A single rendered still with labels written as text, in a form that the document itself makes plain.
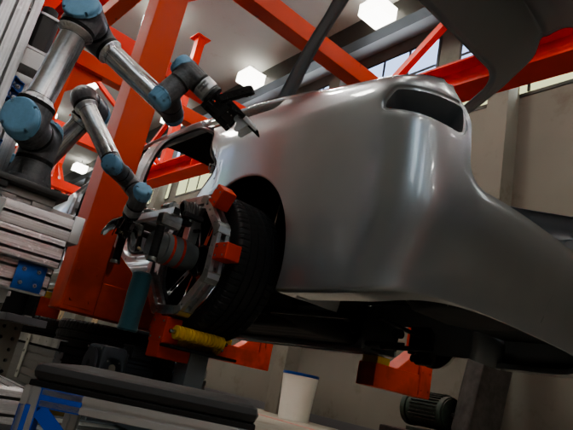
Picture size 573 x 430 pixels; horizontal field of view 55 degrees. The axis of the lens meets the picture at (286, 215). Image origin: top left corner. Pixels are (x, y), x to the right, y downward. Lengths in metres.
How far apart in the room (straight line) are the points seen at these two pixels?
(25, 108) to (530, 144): 6.63
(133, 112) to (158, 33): 0.47
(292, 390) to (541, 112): 4.93
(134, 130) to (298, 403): 5.72
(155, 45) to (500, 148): 5.30
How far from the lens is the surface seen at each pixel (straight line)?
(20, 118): 1.82
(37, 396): 1.06
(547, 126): 7.69
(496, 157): 7.49
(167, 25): 3.20
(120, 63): 2.03
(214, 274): 2.27
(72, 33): 1.95
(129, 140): 2.89
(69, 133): 2.54
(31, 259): 1.87
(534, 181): 7.42
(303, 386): 7.98
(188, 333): 2.36
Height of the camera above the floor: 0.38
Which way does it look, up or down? 17 degrees up
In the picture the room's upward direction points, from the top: 12 degrees clockwise
